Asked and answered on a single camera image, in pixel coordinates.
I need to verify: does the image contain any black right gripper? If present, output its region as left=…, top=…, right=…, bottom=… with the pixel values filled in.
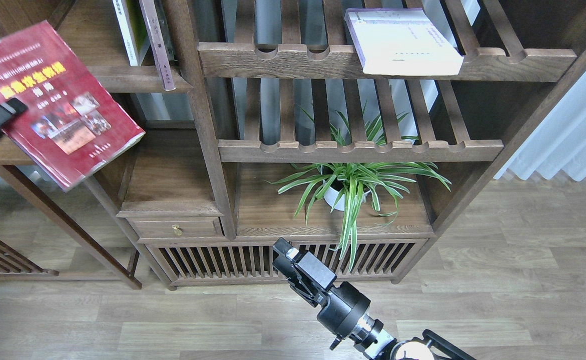
left=273, top=237, right=371, bottom=341

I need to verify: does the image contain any red paperback book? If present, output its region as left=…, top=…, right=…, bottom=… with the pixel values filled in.
left=0, top=21, right=145, bottom=191

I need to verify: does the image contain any yellow green paperback book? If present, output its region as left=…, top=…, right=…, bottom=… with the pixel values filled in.
left=112, top=0, right=150, bottom=66

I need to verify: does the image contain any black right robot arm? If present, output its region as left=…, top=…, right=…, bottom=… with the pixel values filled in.
left=273, top=238, right=473, bottom=360

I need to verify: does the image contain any white plant pot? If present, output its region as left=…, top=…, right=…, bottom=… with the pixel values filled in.
left=323, top=180, right=358, bottom=211

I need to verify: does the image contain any green spider plant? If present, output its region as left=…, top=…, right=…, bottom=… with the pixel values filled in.
left=268, top=102, right=452, bottom=273

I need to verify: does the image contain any brass drawer knob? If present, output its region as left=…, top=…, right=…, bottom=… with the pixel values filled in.
left=172, top=224, right=183, bottom=237

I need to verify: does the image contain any dark wooden bookshelf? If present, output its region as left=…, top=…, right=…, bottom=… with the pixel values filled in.
left=0, top=0, right=586, bottom=292

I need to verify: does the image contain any thin upright pink book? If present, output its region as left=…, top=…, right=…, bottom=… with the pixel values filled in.
left=139, top=0, right=176, bottom=91

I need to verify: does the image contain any grey upright book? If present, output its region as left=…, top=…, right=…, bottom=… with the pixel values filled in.
left=155, top=0, right=176, bottom=61

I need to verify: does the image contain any white purple paperback book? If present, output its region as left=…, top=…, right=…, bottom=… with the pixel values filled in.
left=345, top=7, right=463, bottom=76

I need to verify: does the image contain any white pleated curtain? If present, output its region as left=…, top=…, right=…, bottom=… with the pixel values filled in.
left=494, top=71, right=586, bottom=182

